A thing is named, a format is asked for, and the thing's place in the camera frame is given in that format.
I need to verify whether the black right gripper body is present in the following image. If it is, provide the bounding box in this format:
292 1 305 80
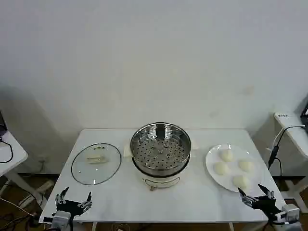
252 196 281 217

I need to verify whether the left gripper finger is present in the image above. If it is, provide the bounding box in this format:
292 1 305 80
78 192 93 209
55 187 69 205

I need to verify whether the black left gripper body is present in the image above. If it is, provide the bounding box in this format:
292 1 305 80
56 199 87 216

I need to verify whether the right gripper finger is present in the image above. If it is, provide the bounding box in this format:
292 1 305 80
237 187 254 207
257 184 276 200

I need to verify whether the white steamed bun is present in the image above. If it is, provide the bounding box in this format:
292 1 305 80
232 175 251 190
213 161 231 176
220 149 234 162
238 159 255 173

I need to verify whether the oval glass lid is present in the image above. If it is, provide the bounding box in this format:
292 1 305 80
71 143 122 186

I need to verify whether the white power strip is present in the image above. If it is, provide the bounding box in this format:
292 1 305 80
18 194 34 208
36 180 54 193

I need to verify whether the white work table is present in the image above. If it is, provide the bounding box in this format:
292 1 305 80
38 128 293 231

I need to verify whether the white round plate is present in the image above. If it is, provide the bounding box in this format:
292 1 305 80
205 143 264 193

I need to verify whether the white side desk with label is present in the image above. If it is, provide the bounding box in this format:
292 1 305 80
273 112 308 214

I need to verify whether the perforated steel steamer basket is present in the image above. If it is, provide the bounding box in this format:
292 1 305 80
129 122 192 170

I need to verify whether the white electric cooker base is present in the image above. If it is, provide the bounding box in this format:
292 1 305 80
123 139 200 193

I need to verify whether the black device on desk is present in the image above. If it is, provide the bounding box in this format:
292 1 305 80
0 109 8 137

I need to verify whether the black power adapter cable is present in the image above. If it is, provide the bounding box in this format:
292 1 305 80
268 124 307 178

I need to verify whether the thin black looped cable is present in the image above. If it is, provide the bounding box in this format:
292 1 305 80
0 136 13 164

